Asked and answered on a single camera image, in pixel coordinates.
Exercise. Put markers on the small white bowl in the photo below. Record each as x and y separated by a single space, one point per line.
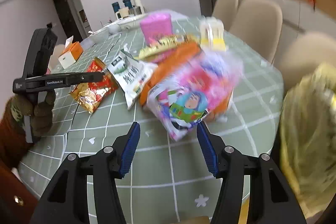
113 28

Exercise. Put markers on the left brown gloved hand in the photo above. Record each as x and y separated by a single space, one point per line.
38 118

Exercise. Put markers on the pink toy box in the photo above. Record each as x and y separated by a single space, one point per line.
155 26

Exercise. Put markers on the far beige chair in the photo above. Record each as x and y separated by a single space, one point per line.
225 10

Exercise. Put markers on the white mug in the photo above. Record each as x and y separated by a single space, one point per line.
122 13

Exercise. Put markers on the white yellow toy box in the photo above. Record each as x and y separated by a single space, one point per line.
212 34

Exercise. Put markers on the gold yellow snack wrapper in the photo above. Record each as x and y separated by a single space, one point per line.
163 47

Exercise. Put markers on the green grid tablecloth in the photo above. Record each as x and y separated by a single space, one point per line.
169 180

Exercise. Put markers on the orange plastic bag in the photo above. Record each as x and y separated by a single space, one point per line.
180 55

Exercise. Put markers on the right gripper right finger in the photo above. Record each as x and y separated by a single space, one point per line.
271 199

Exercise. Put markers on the red gold snack wrapper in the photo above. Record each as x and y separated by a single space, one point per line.
90 95

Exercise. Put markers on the middle beige chair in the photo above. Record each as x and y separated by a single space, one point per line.
258 23

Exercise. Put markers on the colorful cartoon snack bag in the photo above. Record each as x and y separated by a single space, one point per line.
189 94

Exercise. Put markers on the near beige chair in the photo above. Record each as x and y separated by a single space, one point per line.
303 56

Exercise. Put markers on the blue thermos bottle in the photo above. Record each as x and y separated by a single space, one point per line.
116 8
128 4

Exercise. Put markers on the beige chair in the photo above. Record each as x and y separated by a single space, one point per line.
258 23
225 10
303 56

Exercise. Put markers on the green white milk pouch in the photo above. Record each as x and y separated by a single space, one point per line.
131 75

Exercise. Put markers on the left orange sleeve forearm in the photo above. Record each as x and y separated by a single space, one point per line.
17 203

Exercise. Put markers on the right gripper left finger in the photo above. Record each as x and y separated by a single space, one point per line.
65 197

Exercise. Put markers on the orange white tissue box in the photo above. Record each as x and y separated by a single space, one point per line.
71 53

